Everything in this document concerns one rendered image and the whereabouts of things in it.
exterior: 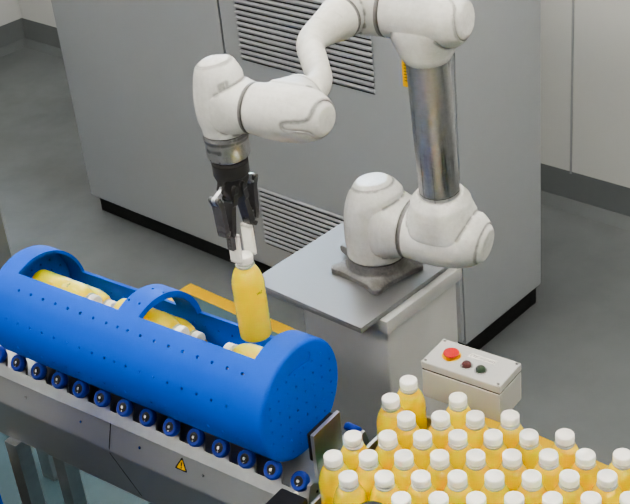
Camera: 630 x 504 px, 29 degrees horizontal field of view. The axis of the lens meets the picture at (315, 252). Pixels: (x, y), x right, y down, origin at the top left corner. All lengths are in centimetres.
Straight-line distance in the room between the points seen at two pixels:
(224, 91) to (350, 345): 110
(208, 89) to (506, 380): 92
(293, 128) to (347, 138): 218
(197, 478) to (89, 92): 296
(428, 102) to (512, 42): 149
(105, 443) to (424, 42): 124
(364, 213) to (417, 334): 37
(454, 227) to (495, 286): 164
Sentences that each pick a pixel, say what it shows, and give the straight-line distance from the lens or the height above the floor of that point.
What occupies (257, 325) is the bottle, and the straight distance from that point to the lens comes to 266.
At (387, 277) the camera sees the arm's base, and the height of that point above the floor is 104.
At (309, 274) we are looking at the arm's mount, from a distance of 329.
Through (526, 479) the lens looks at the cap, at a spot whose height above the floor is 110.
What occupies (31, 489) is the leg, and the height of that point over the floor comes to 46.
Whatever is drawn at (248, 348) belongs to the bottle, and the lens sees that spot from 283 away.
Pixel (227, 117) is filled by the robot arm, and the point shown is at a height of 178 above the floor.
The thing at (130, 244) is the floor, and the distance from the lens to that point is 566.
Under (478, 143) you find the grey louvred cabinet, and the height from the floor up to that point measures 86.
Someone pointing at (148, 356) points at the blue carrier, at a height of 117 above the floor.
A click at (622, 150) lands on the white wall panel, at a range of 542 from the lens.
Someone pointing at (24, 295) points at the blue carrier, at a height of 119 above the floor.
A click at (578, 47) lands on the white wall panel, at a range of 535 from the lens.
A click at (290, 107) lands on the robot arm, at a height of 182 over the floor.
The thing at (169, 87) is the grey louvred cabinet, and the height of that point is 80.
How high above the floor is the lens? 276
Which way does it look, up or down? 31 degrees down
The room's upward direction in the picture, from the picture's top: 6 degrees counter-clockwise
